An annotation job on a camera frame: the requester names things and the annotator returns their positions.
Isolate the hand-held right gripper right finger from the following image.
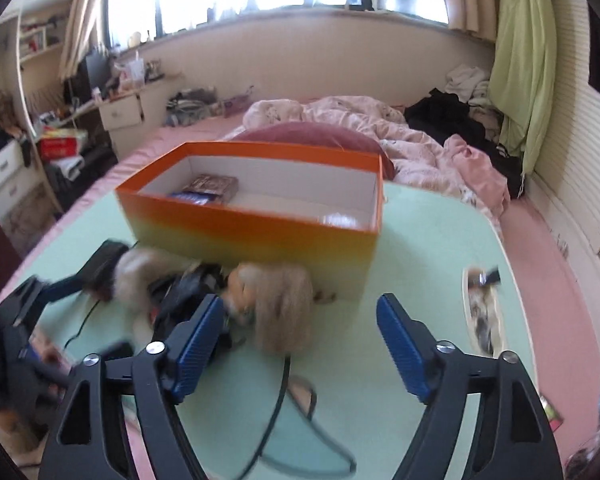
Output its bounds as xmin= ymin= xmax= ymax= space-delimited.
xmin=376 ymin=292 xmax=565 ymax=480

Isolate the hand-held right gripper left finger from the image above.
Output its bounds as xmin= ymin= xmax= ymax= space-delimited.
xmin=39 ymin=294 xmax=227 ymax=480

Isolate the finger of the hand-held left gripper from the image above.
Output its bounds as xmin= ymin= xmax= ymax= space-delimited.
xmin=15 ymin=271 xmax=103 ymax=311

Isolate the black pouch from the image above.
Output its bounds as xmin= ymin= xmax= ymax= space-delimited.
xmin=82 ymin=240 xmax=131 ymax=303

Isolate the white fluffy plush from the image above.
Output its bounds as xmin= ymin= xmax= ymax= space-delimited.
xmin=111 ymin=247 xmax=191 ymax=311

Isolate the doll with beige hair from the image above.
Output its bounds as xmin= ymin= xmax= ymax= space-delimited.
xmin=225 ymin=260 xmax=317 ymax=357

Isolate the orange cardboard box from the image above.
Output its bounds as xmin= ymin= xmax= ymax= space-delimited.
xmin=115 ymin=141 xmax=385 ymax=302

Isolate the green desktop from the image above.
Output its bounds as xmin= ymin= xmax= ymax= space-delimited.
xmin=0 ymin=180 xmax=538 ymax=480

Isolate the black shiny cloth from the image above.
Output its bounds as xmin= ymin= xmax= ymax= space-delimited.
xmin=147 ymin=262 xmax=233 ymax=356

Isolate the oval patterned dish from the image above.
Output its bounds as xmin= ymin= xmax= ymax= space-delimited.
xmin=461 ymin=266 xmax=507 ymax=359

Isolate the white dresser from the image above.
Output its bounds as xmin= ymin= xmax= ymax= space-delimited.
xmin=0 ymin=137 xmax=61 ymax=241

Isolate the red box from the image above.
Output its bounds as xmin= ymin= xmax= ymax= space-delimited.
xmin=36 ymin=130 xmax=88 ymax=161

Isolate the blue packet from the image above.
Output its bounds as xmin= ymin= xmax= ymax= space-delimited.
xmin=170 ymin=191 xmax=216 ymax=207

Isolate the brown patterned card box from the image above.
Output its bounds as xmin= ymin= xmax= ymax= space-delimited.
xmin=181 ymin=174 xmax=240 ymax=204

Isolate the pink bed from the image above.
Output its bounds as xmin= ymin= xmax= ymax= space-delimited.
xmin=0 ymin=95 xmax=600 ymax=480

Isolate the small white drawer cabinet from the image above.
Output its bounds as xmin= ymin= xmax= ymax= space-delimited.
xmin=100 ymin=94 xmax=144 ymax=132

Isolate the black monitor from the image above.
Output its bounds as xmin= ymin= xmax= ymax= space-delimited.
xmin=77 ymin=52 xmax=113 ymax=101

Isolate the grey striped bag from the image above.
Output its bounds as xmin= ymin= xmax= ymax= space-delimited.
xmin=166 ymin=87 xmax=221 ymax=126

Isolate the pink quilt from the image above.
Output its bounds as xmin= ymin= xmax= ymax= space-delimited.
xmin=242 ymin=95 xmax=511 ymax=218

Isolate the maroon pillow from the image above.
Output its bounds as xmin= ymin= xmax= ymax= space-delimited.
xmin=230 ymin=122 xmax=397 ymax=181

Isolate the black clothes pile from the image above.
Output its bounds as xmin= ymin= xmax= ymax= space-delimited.
xmin=405 ymin=88 xmax=526 ymax=198

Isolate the purple cloth item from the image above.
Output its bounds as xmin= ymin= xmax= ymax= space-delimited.
xmin=222 ymin=87 xmax=255 ymax=116

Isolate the white slatted door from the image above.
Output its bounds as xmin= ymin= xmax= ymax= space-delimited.
xmin=525 ymin=0 xmax=600 ymax=281

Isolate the white clothes pile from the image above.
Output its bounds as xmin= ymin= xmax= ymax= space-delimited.
xmin=445 ymin=64 xmax=503 ymax=126

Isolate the green curtain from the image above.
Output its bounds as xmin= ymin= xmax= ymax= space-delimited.
xmin=487 ymin=0 xmax=558 ymax=176

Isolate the dark thin cable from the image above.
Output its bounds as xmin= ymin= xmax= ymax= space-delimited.
xmin=235 ymin=355 xmax=293 ymax=480

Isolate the white wall shelf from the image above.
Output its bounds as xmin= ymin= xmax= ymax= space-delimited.
xmin=15 ymin=5 xmax=71 ymax=63

